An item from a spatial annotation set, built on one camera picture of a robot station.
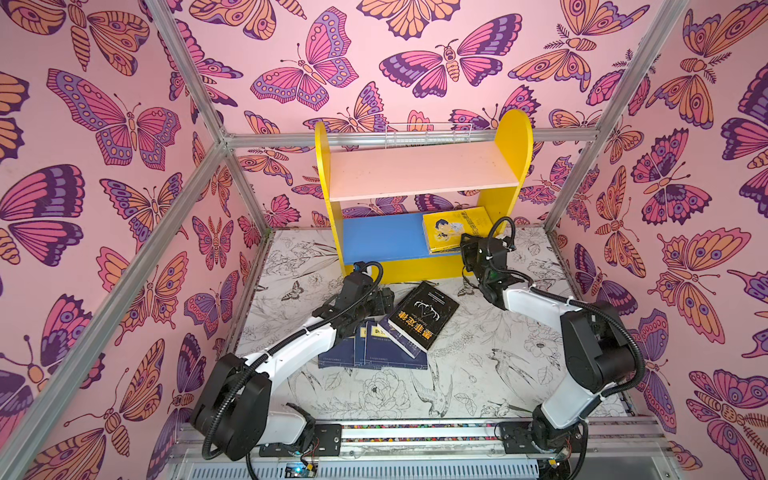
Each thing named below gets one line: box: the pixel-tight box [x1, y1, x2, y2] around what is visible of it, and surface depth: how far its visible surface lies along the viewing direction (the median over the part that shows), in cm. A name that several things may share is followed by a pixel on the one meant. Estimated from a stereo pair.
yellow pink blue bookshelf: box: [316, 109, 534, 284], surface depth 94 cm
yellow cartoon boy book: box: [422, 206, 492, 255], surface depth 97 cm
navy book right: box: [365, 323, 428, 370], surface depth 87 cm
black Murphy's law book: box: [387, 281, 460, 350], surface depth 94 cm
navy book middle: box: [354, 327, 367, 367], surface depth 87 cm
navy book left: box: [318, 338, 355, 369], surface depth 85 cm
